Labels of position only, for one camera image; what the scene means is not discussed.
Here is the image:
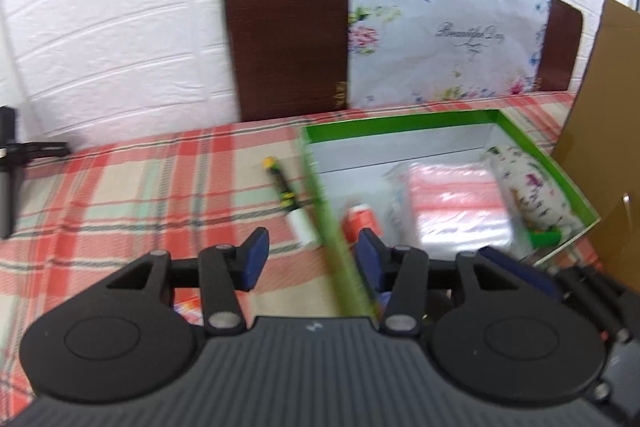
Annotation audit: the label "black pen with yellow cap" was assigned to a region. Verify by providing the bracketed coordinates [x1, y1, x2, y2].
[262, 156, 322, 251]

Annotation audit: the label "green cardboard box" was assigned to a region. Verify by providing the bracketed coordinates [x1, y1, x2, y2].
[299, 109, 602, 319]

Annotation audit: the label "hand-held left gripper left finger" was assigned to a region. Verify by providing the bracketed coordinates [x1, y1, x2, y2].
[107, 227, 271, 336]

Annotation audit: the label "floral plastic bag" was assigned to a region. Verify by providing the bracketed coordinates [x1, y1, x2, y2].
[342, 0, 552, 108]

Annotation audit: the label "red and blue colourful box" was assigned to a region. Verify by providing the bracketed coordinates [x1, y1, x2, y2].
[172, 299, 206, 327]

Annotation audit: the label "brown wooden headboard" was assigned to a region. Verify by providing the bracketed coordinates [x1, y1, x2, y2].
[221, 0, 585, 124]

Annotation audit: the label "brown cardboard flap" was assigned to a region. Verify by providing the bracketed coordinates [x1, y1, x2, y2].
[550, 0, 640, 294]

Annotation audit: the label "red plaid bed sheet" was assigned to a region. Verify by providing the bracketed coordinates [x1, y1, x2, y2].
[0, 91, 603, 414]

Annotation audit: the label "black tripod stand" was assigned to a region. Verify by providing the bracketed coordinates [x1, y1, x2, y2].
[0, 106, 72, 241]

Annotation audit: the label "white floral fabric pouch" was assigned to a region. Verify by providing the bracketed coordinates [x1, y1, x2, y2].
[481, 145, 587, 234]

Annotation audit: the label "pink zip bag pack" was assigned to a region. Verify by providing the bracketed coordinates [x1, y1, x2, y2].
[384, 161, 517, 254]

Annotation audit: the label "small green plastic item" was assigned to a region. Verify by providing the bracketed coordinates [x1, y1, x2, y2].
[526, 229, 564, 251]

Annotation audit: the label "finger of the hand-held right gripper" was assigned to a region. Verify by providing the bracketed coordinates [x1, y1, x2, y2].
[477, 246, 601, 324]

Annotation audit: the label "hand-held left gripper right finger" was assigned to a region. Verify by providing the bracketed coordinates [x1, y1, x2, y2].
[355, 227, 507, 336]

